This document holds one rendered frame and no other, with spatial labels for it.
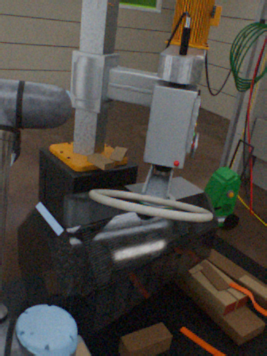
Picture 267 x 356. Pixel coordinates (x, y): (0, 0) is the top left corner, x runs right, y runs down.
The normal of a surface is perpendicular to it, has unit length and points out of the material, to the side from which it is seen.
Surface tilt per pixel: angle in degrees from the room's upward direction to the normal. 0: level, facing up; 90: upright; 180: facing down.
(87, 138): 90
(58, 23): 90
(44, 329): 8
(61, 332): 8
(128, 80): 90
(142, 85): 90
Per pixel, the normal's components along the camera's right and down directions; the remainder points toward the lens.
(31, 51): 0.51, 0.44
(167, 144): -0.17, 0.41
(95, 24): -0.38, 0.36
